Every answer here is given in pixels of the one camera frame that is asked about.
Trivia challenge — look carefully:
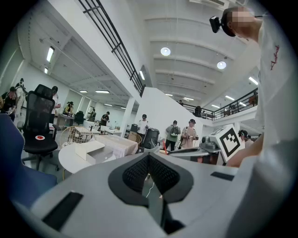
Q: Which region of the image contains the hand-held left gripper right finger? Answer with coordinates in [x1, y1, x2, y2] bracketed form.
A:
[148, 152, 242, 238]

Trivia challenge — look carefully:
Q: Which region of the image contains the blue fabric chair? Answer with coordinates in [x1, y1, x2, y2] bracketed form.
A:
[0, 113, 58, 207]

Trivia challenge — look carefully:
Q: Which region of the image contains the gold wire chair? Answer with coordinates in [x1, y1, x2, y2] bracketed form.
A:
[60, 125, 94, 149]
[127, 132, 142, 148]

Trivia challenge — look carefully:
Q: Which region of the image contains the pink checked tablecloth table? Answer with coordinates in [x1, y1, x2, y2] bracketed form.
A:
[93, 134, 139, 159]

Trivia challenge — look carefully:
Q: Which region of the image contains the black stair railing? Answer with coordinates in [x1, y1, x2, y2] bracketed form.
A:
[78, 0, 147, 98]

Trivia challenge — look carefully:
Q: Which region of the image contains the person's head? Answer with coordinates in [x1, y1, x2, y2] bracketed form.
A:
[221, 6, 260, 44]

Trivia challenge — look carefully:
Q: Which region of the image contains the white counter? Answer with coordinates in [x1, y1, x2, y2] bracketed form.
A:
[81, 120, 103, 129]

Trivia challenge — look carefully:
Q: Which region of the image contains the cardboard box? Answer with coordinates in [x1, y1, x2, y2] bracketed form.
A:
[74, 140, 117, 165]

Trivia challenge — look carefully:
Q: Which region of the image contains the person's right forearm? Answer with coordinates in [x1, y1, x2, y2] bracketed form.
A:
[226, 134, 265, 168]

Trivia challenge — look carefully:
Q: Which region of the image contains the white desk with shelf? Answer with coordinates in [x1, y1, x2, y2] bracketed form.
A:
[74, 126, 101, 140]

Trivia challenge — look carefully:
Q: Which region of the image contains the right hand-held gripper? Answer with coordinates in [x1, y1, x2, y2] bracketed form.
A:
[167, 124, 246, 165]

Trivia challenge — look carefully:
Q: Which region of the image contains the grey desk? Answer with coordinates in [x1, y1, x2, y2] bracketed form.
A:
[56, 113, 75, 127]

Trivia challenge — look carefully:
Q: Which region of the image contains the small white table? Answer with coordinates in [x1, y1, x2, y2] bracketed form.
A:
[104, 128, 123, 138]

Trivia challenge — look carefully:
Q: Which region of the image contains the black balcony railing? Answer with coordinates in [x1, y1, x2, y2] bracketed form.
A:
[181, 87, 259, 121]

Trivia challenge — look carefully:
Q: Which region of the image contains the white round table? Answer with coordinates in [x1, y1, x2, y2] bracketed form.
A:
[58, 142, 117, 174]

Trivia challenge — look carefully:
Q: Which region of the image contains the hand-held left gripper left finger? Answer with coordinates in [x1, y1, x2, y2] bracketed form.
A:
[30, 152, 166, 238]

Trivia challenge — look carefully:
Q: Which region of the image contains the black mesh office chair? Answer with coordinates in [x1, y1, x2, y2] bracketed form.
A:
[20, 84, 60, 172]

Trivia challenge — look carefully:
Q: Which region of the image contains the black swivel chair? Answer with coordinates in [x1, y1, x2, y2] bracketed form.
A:
[74, 111, 86, 126]

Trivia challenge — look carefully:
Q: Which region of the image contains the black head-worn camera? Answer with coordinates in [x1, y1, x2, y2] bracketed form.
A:
[209, 9, 236, 38]

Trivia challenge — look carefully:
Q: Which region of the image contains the person's white shirt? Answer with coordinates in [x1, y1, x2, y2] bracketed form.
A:
[232, 13, 298, 238]

